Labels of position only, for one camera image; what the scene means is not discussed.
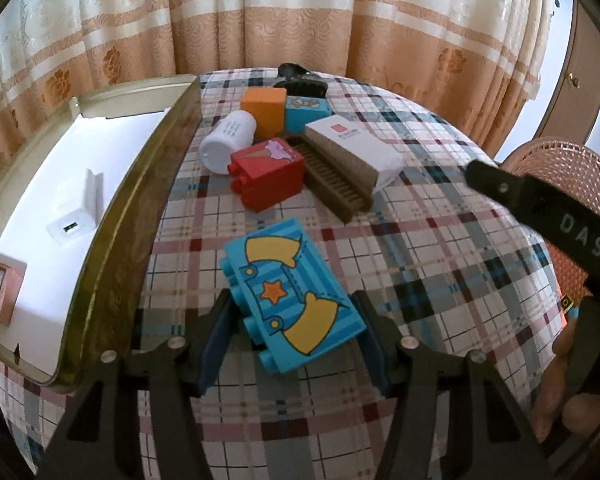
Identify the orange toy block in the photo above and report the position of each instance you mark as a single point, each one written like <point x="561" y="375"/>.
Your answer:
<point x="265" y="110"/>

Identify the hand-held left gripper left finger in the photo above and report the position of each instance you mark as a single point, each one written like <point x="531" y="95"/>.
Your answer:
<point x="214" y="347"/>

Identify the white plastic bottle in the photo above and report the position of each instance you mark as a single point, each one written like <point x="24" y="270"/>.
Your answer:
<point x="225" y="142"/>

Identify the brown wicker chair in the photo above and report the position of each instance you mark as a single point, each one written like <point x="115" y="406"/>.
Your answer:
<point x="545" y="160"/>

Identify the beige patterned curtain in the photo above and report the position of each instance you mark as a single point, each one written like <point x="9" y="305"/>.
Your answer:
<point x="280" y="10"/>

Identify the white charger adapter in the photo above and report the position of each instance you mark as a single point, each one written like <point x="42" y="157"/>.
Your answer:
<point x="75" y="210"/>

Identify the person's right hand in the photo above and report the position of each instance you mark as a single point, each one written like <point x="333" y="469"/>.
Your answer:
<point x="550" y="400"/>

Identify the wooden bristle brush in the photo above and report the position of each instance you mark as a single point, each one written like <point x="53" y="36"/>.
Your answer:
<point x="330" y="187"/>

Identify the red ice-cream-print block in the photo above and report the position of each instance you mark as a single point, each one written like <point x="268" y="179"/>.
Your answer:
<point x="270" y="180"/>

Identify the wooden door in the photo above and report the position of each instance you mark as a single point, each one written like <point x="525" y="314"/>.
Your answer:
<point x="580" y="60"/>

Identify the blue bear-print block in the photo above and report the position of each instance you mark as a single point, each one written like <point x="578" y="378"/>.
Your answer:
<point x="300" y="116"/>

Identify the white box with red label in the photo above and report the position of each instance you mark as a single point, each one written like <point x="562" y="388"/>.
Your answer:
<point x="350" y="150"/>

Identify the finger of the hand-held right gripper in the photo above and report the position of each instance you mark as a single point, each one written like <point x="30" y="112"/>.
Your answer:
<point x="500" y="185"/>

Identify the large blue boots-print block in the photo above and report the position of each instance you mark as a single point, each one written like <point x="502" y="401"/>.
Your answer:
<point x="290" y="285"/>

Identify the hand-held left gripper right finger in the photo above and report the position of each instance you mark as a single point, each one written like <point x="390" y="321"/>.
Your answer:
<point x="376" y="355"/>

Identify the black toy tank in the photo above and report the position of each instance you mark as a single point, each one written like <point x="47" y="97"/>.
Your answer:
<point x="305" y="85"/>

